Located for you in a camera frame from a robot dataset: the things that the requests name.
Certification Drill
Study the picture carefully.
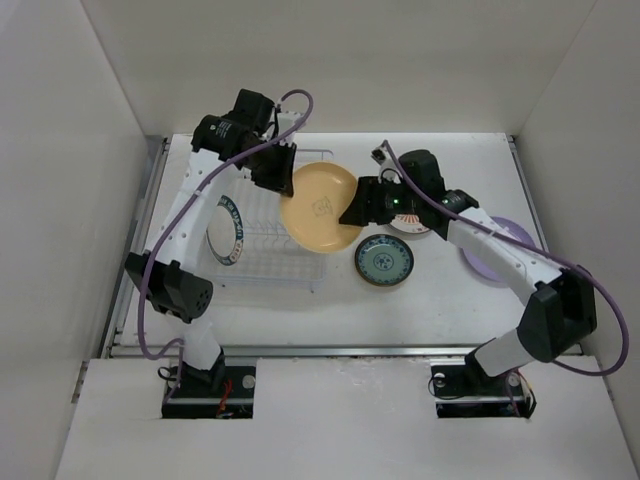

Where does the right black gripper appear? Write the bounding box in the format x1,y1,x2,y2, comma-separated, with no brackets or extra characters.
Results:
339,175,422,226

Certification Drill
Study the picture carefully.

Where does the beige orange plate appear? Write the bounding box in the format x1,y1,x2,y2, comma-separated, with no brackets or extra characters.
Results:
280,161,363,254

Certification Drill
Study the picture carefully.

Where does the dark green rimmed plate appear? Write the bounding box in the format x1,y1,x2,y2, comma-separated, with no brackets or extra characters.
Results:
354,234,415,287

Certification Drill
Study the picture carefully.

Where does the purple rimmed patterned plate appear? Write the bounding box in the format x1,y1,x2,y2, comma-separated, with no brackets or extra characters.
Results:
388,214,431,236

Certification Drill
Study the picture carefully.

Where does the plain purple plate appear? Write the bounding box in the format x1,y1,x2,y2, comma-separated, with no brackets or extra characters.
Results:
461,216,536,285

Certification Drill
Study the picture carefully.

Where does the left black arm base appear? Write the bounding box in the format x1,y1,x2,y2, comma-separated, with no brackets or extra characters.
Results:
157,354,257,420

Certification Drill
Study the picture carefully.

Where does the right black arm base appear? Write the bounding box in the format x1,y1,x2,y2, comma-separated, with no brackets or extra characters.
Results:
428,364,538,420

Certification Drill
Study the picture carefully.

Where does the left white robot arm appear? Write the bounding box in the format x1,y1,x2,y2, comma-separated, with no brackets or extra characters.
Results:
125,89,314,400

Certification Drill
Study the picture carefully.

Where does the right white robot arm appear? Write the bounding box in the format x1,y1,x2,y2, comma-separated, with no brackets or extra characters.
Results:
339,143,597,394

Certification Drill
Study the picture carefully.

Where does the white wire dish rack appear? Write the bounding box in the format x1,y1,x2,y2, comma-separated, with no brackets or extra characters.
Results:
200,171,327,291

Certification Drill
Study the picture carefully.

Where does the aluminium table front rail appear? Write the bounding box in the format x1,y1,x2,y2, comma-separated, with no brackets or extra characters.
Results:
107,342,584,359

